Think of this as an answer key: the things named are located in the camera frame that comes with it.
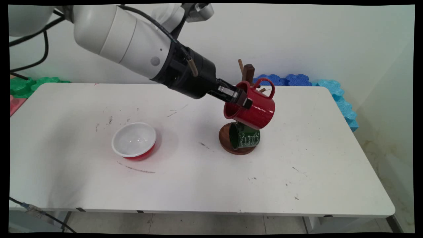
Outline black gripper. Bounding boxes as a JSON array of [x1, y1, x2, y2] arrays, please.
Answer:
[[152, 43, 253, 110]]

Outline red ceramic mug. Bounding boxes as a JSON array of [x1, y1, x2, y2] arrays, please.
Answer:
[[223, 78, 276, 130]]

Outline dark wooden mug tree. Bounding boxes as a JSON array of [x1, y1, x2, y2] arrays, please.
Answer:
[[218, 59, 267, 155]]

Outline green mug with white print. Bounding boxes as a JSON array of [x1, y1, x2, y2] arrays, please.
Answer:
[[229, 122, 261, 150]]

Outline dark blue foam floor tile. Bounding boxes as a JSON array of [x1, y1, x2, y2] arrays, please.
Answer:
[[286, 74, 313, 87], [253, 74, 287, 86]]

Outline brass cylinder on gripper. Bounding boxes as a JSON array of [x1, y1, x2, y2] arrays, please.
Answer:
[[187, 57, 199, 77]]

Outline light blue foam floor tiles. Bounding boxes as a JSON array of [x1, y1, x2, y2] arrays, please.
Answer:
[[312, 79, 359, 133]]

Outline red bowl with white inside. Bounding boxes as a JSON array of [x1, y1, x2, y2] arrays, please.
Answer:
[[111, 122, 157, 161]]

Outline green foam floor tile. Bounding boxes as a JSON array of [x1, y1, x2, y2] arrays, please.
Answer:
[[10, 77, 70, 99]]

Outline pink foam floor tile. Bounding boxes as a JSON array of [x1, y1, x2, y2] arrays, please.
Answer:
[[10, 95, 27, 117]]

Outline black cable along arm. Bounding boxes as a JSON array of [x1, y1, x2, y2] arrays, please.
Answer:
[[118, 5, 191, 55]]

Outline black looping cable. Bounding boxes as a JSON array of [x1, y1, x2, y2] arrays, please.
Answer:
[[9, 10, 65, 73]]

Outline short black cable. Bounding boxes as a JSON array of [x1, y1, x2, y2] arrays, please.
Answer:
[[9, 71, 30, 81]]

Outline black cable with blue tape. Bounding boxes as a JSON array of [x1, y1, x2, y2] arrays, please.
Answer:
[[9, 197, 77, 233]]

